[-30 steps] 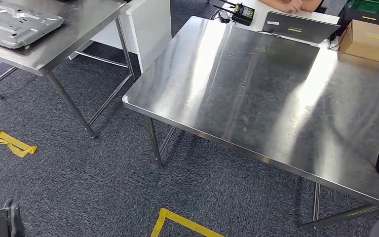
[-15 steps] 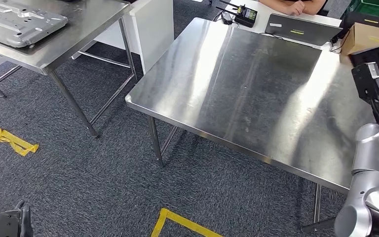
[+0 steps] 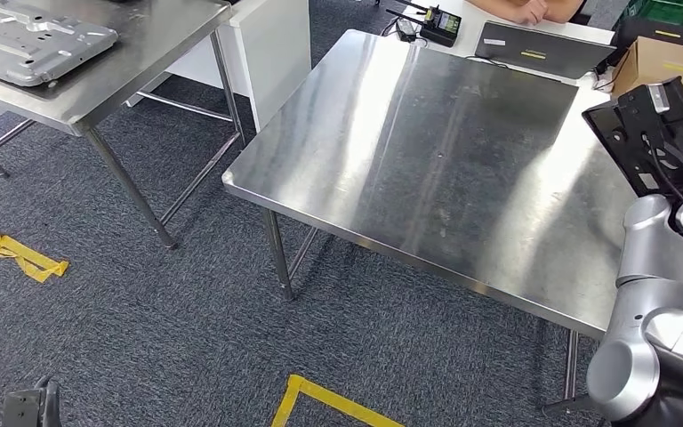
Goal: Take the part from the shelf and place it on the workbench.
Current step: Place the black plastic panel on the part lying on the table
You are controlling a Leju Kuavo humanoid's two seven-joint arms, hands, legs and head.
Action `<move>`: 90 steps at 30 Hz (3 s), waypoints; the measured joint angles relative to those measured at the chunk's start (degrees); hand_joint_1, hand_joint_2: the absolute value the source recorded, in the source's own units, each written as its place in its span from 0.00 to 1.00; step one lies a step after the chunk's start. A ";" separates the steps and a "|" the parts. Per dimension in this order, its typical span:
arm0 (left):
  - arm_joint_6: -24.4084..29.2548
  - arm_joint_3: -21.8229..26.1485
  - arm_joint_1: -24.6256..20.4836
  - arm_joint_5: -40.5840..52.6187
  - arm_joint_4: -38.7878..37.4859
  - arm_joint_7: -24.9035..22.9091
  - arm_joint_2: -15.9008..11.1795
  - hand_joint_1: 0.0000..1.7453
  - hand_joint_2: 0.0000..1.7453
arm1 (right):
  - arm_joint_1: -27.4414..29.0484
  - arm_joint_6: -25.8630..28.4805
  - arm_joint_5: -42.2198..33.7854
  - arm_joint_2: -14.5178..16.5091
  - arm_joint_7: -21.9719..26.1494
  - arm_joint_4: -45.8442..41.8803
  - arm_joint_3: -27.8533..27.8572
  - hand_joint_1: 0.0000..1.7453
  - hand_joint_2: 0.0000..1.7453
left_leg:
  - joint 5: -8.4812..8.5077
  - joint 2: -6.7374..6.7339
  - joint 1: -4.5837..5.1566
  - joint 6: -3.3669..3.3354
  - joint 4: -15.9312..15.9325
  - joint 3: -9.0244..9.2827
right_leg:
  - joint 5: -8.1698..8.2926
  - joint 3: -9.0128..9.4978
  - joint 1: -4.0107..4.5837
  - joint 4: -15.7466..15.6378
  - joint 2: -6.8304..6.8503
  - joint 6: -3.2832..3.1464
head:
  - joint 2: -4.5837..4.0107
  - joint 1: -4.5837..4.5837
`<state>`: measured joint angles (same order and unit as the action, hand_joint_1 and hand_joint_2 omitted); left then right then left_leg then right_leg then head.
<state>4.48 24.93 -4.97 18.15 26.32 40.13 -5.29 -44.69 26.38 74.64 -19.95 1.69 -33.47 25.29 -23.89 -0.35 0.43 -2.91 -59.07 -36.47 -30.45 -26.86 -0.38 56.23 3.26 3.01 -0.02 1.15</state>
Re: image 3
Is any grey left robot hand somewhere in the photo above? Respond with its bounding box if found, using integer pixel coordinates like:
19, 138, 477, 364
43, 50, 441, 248
35, 376, 63, 427

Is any person's hand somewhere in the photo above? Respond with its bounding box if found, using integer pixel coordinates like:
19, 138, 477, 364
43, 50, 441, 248
509, 0, 549, 26

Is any black plastic plate holder part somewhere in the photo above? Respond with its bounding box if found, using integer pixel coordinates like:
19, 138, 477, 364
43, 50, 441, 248
582, 97, 683, 198

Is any stainless steel workbench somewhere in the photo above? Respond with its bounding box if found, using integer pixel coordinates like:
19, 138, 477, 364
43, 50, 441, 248
221, 29, 640, 416

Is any grey metal panel part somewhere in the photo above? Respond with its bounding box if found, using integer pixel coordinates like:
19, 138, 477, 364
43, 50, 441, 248
0, 0, 120, 88

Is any person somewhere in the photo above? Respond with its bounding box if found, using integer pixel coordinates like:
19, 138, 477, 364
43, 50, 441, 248
466, 0, 591, 26

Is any black laptop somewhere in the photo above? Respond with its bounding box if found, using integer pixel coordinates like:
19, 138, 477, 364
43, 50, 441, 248
474, 20, 618, 81

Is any white desk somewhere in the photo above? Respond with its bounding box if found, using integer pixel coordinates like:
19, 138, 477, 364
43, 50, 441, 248
379, 0, 616, 90

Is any brown cardboard box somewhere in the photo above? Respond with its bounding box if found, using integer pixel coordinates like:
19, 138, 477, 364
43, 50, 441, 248
611, 36, 683, 109

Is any black radio device with antennas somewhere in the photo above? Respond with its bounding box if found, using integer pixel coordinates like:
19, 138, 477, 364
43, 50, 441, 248
385, 0, 463, 48

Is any black power adapter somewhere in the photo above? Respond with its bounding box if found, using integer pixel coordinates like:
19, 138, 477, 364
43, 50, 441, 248
396, 17, 419, 43

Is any green plastic crate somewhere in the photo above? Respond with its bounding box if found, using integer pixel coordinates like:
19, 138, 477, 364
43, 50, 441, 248
623, 0, 683, 28

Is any yellow floor tape square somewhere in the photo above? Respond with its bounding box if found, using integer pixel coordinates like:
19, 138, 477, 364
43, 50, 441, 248
0, 232, 70, 284

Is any white panel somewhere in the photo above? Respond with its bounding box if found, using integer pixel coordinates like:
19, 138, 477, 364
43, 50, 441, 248
126, 0, 313, 133

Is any stainless steel table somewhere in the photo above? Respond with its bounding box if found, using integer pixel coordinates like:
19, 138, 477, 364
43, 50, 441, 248
0, 0, 247, 252

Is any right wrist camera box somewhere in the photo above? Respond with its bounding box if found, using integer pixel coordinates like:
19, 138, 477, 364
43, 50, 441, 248
616, 77, 683, 156

